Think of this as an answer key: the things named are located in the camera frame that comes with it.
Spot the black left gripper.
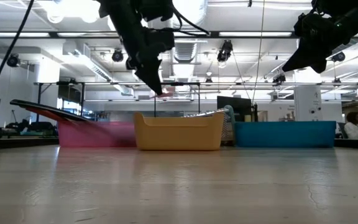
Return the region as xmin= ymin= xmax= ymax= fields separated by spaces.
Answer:
xmin=121 ymin=26 xmax=176 ymax=96

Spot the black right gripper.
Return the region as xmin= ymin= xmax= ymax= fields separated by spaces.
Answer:
xmin=282 ymin=12 xmax=357 ymax=74

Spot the pink mini spatula clear handle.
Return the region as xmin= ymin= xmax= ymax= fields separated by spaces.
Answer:
xmin=152 ymin=89 xmax=174 ymax=99

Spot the black solid serving spoon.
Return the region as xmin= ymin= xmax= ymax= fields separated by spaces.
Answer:
xmin=9 ymin=98 xmax=90 ymax=123

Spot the black ceiling spotlight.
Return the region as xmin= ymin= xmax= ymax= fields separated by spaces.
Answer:
xmin=6 ymin=54 xmax=21 ymax=68
xmin=216 ymin=39 xmax=234 ymax=63
xmin=111 ymin=49 xmax=125 ymax=63
xmin=331 ymin=51 xmax=346 ymax=63
xmin=272 ymin=73 xmax=287 ymax=85

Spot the white column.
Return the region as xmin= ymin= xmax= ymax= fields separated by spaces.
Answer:
xmin=293 ymin=67 xmax=323 ymax=122

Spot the yellow plastic bin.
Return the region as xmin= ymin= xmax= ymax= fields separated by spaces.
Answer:
xmin=134 ymin=111 xmax=226 ymax=151

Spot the black overhead rig beam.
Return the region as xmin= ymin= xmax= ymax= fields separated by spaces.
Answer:
xmin=0 ymin=30 xmax=358 ymax=39

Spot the teal plastic bin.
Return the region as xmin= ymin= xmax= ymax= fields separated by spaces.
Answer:
xmin=234 ymin=120 xmax=337 ymax=148

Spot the pink plastic bin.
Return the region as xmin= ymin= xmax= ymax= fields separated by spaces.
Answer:
xmin=57 ymin=121 xmax=137 ymax=147

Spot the black monitor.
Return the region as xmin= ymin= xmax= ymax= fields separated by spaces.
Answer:
xmin=216 ymin=95 xmax=253 ymax=123

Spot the person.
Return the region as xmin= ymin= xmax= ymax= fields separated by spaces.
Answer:
xmin=342 ymin=111 xmax=358 ymax=140

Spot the dark background equipment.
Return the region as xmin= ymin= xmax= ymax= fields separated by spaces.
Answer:
xmin=5 ymin=119 xmax=58 ymax=138

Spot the silver ventilation duct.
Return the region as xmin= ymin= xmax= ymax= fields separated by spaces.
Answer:
xmin=172 ymin=0 xmax=208 ymax=63

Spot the thin hanging cable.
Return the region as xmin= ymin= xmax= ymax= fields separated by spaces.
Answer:
xmin=251 ymin=0 xmax=266 ymax=105

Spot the metal box grater teal handle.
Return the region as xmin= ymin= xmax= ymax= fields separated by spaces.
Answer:
xmin=185 ymin=105 xmax=237 ymax=146

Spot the black background rig frame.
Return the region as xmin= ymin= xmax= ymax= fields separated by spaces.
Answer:
xmin=34 ymin=81 xmax=202 ymax=123

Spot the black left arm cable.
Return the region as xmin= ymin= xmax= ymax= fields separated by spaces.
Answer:
xmin=0 ymin=0 xmax=36 ymax=105

